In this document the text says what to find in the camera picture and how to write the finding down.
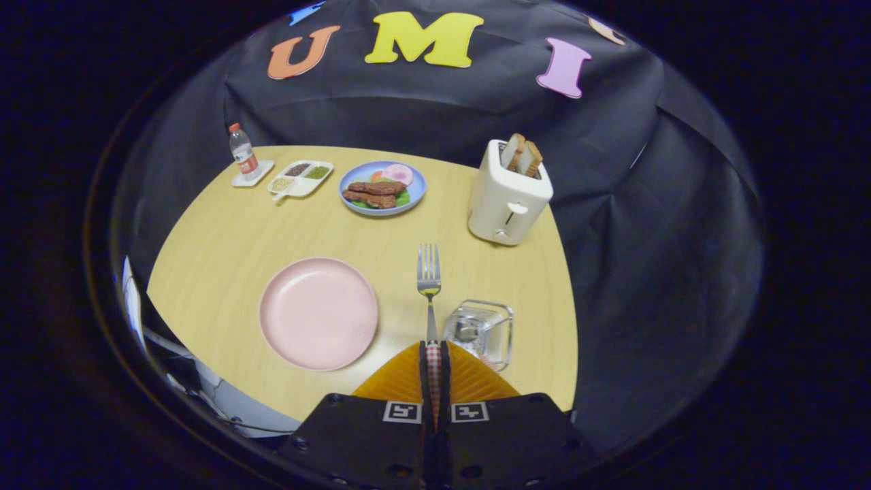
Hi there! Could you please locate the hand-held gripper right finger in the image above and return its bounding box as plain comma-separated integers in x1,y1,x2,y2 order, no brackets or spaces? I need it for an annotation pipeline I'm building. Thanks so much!
439,340,599,490

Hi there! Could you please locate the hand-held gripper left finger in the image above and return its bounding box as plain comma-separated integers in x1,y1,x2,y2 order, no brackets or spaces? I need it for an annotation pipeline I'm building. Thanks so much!
279,340,436,490

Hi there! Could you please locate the metal fork with checked handle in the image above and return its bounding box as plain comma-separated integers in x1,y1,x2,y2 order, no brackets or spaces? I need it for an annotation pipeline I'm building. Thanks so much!
416,243,443,426

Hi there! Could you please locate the clear tray with metal rack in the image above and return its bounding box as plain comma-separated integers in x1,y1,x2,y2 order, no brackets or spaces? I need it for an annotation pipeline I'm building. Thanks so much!
442,299,514,372

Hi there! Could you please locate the pink plate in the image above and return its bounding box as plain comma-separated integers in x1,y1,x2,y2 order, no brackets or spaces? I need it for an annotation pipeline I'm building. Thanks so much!
259,257,379,372

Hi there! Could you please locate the brown meat strip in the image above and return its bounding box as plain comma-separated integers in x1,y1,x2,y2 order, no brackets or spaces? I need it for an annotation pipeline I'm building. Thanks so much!
342,190,397,209
348,180,408,196

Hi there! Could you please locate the white toaster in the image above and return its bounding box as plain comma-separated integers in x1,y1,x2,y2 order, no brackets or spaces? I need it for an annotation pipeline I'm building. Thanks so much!
467,140,554,246

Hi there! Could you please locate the blue plate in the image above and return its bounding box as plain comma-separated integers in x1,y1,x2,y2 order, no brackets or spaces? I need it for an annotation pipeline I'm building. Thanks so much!
338,161,427,217

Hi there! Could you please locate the white three-compartment condiment tray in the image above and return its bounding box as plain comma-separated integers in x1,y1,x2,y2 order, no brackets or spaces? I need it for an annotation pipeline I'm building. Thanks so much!
267,160,334,203

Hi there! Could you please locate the toast slice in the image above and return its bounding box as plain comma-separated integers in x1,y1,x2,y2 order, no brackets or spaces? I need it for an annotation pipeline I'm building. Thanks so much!
517,140,544,178
500,133,526,171

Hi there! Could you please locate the white square coaster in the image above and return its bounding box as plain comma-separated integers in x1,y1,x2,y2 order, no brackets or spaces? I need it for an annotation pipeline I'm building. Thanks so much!
231,160,275,188

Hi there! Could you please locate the clear water bottle red label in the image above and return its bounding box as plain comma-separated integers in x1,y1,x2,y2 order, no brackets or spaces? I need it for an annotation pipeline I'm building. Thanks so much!
228,122,260,181

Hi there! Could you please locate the white panel with blue edge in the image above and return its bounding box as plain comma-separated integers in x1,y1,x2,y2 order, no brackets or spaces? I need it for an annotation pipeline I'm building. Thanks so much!
121,256,150,355

